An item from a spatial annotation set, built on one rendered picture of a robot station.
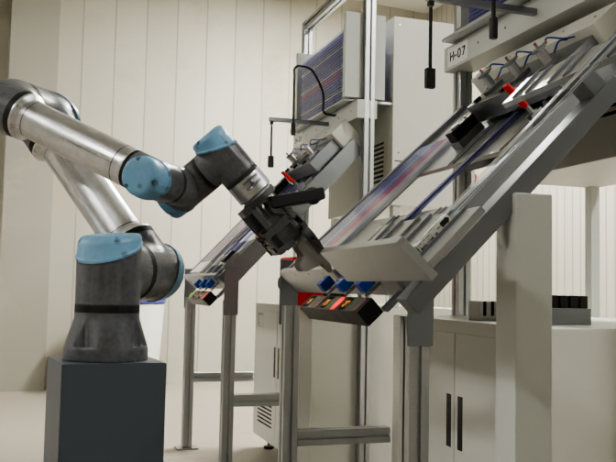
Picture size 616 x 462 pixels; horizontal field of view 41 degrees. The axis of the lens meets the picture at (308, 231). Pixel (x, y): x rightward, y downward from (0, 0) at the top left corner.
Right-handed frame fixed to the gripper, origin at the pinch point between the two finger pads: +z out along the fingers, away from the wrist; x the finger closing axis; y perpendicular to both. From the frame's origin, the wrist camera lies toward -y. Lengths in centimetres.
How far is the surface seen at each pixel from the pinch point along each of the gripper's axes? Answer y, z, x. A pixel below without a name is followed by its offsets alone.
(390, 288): -2.2, 8.2, 13.7
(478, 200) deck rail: -24.1, 6.0, 21.0
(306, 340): -3, 31, -83
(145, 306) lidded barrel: 5, 20, -361
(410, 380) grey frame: 9.4, 19.2, 24.9
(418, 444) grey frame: 15.4, 28.6, 24.0
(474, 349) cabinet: -14.4, 37.4, -5.2
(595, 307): -66, 74, -45
